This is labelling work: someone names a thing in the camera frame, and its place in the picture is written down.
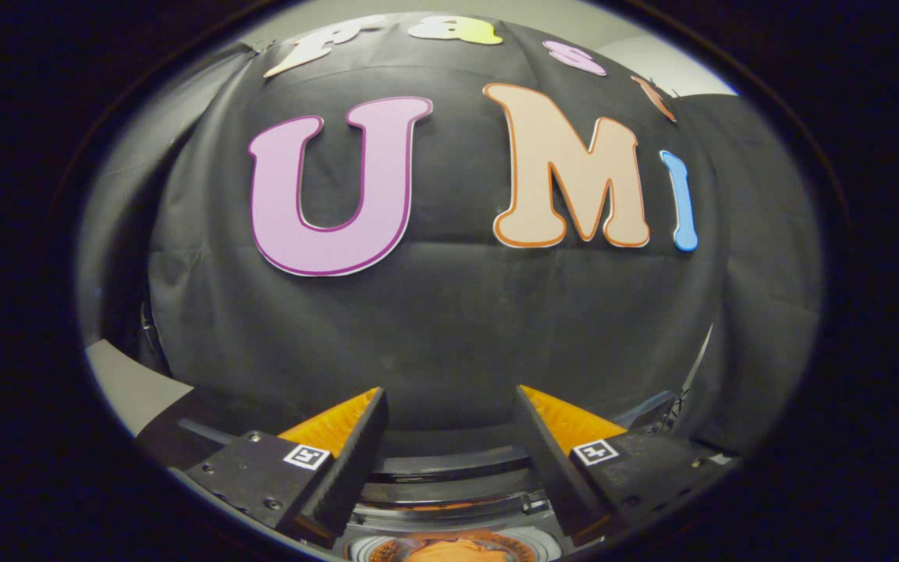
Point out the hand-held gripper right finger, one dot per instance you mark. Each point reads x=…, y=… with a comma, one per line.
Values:
x=547, y=460

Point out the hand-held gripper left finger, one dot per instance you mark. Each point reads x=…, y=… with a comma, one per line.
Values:
x=356, y=460

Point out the grey top-load washing machine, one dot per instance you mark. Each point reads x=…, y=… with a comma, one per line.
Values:
x=371, y=546

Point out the orange buttoned garment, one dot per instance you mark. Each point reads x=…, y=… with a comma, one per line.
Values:
x=449, y=553

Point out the black backdrop cloth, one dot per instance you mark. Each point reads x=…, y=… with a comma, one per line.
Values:
x=449, y=336

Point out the thin black stand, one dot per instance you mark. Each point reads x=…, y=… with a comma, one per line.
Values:
x=695, y=367

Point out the grey and white cabinet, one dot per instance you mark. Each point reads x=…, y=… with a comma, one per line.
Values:
x=129, y=382

